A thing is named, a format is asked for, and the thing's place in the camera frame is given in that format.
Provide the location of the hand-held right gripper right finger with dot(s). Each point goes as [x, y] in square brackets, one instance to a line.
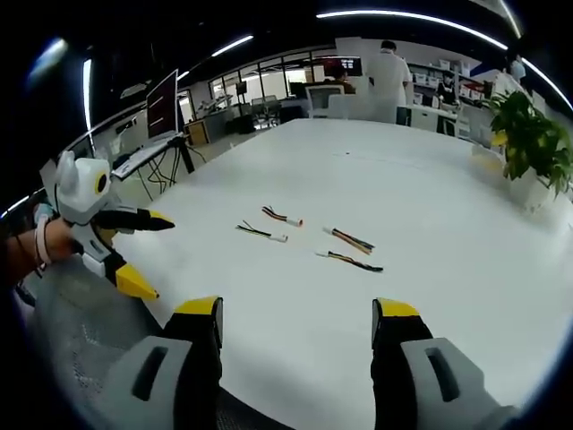
[416, 358]

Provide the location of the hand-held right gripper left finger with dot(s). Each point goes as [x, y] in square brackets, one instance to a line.
[179, 358]

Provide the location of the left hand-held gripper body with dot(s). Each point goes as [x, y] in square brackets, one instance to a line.
[82, 188]

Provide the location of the JST connector with orange tip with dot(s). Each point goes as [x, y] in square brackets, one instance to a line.
[281, 215]

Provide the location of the pink wrist band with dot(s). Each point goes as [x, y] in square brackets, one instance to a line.
[42, 244]

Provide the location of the grey mesh office chair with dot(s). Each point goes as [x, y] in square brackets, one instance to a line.
[85, 340]

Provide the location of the computer monitor on stand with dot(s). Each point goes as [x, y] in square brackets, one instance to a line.
[162, 105]

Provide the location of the white office chair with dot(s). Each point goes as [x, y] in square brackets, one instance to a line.
[323, 100]

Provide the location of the potted green plant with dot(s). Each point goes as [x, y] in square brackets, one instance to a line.
[535, 134]

